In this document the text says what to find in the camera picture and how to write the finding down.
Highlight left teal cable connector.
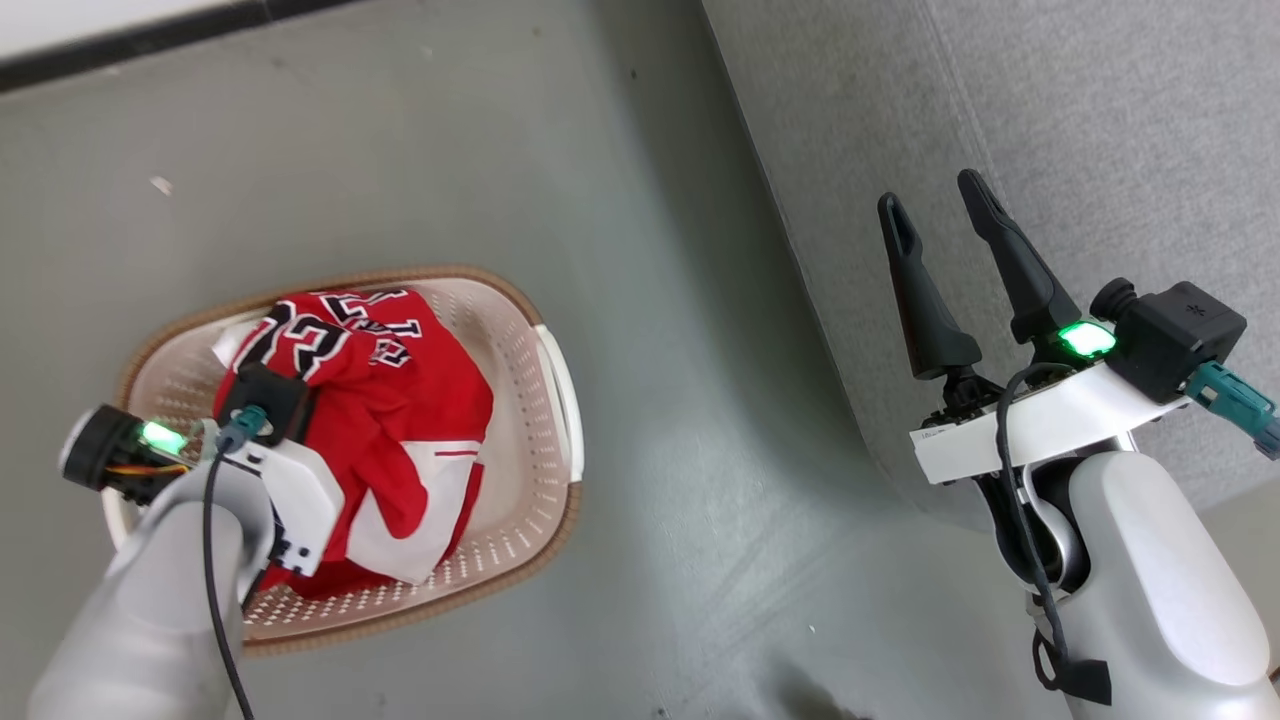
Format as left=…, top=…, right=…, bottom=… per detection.
left=215, top=405, right=269, bottom=453

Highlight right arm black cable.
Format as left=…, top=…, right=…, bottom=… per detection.
left=995, top=362, right=1113, bottom=706

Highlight red basketball jersey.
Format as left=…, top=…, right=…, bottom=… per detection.
left=212, top=288, right=496, bottom=541

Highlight black baseboard strip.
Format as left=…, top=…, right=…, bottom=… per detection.
left=0, top=0, right=341, bottom=96

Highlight grey fabric sofa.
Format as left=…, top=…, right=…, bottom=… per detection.
left=700, top=0, right=1280, bottom=531

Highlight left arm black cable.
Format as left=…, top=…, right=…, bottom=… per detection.
left=200, top=430, right=256, bottom=720

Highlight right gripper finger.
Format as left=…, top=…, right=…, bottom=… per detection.
left=878, top=193, right=983, bottom=379
left=957, top=169, right=1083, bottom=346

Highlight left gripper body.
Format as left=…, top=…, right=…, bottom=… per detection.
left=60, top=403, right=347, bottom=578

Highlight right teal cable connector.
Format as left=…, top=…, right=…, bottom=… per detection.
left=1185, top=362, right=1280, bottom=461

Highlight beige perforated laundry basket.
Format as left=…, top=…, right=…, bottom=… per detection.
left=100, top=265, right=586, bottom=658

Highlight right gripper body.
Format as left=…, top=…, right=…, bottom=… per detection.
left=912, top=322, right=1191, bottom=486

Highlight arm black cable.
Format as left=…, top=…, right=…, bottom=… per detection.
left=200, top=430, right=256, bottom=720
left=995, top=362, right=1113, bottom=706

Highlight teal cable connector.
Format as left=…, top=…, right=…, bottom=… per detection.
left=215, top=405, right=269, bottom=453
left=1185, top=362, right=1280, bottom=461

